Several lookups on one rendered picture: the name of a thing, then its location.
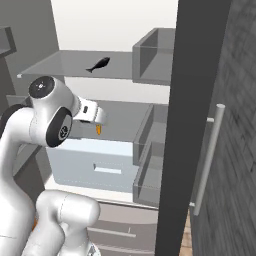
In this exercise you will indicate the grey open fridge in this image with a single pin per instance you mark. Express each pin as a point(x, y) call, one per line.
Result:
point(116, 23)

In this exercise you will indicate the dark grey fridge door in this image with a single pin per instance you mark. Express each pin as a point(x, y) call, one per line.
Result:
point(200, 66)

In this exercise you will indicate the grey door bin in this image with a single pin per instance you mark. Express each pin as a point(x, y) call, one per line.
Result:
point(6, 40)
point(156, 58)
point(151, 133)
point(148, 186)

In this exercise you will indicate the grey glass fridge shelf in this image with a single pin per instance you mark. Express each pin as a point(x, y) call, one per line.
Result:
point(66, 65)
point(123, 123)

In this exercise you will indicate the grey freezer drawer front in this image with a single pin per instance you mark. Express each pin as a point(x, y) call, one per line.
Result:
point(133, 216)

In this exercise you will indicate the black fish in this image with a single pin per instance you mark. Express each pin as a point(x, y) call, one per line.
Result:
point(99, 64)

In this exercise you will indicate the orange carrot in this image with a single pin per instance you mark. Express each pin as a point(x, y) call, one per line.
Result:
point(98, 129)

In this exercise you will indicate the pale blue crisper drawer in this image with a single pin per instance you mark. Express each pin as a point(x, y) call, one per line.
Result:
point(86, 156)

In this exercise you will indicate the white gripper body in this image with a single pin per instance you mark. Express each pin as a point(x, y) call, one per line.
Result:
point(100, 116)

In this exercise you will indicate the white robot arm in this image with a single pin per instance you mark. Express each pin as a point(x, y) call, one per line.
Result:
point(20, 173)

